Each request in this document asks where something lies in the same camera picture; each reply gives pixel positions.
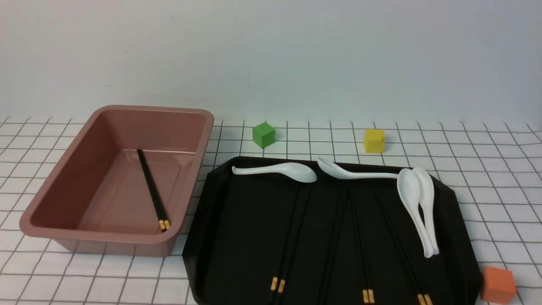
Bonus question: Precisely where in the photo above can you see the white ceramic spoon lying sideways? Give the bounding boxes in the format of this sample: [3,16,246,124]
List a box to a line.
[317,157,398,180]

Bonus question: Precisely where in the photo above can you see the black chopstick left pair outer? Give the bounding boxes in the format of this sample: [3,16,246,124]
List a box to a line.
[266,183,301,305]

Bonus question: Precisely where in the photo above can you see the black chopstick middle pair right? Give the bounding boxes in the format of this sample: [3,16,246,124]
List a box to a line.
[352,187,376,305]

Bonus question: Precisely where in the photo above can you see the yellow foam cube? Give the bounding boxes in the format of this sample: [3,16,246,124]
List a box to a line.
[363,129,385,154]

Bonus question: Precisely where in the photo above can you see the black chopstick middle pair left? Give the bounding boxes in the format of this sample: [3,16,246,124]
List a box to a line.
[347,187,370,305]

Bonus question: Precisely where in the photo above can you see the white ceramic spoon back right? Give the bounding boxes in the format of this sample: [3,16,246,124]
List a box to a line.
[412,167,440,255]

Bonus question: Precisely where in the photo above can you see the white ceramic spoon front right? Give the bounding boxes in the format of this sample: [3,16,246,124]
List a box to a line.
[397,168,433,258]

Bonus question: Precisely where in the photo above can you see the white ceramic spoon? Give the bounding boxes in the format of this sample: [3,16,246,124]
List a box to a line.
[232,162,318,183]
[397,168,433,258]
[412,167,440,255]

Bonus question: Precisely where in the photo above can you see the orange foam cube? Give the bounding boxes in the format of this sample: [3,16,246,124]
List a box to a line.
[481,266,517,305]

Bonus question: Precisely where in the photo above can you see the black chopstick left pair inner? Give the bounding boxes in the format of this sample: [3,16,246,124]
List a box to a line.
[274,183,314,305]

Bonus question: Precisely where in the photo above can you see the black plastic tray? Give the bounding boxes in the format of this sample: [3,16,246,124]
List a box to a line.
[182,156,483,305]

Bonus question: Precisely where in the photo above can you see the black chopstick in bin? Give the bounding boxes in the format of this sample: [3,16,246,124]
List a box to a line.
[138,149,171,230]
[136,149,166,232]

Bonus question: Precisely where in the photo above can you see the black chopstick pair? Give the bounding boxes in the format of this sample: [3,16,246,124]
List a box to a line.
[274,183,314,305]
[374,194,428,305]
[352,187,376,305]
[377,194,434,305]
[347,187,370,305]
[266,183,301,305]

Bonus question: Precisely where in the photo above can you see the black chopstick right pair left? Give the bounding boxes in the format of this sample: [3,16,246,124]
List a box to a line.
[374,194,428,305]

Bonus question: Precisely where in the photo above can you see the pink rectangular plastic bin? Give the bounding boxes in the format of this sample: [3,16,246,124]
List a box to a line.
[19,105,214,257]

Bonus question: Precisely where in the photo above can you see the white ceramic spoon far left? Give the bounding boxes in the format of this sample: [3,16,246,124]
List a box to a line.
[232,162,318,183]

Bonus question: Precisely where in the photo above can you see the green foam cube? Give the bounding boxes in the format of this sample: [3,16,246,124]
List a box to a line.
[252,122,276,149]

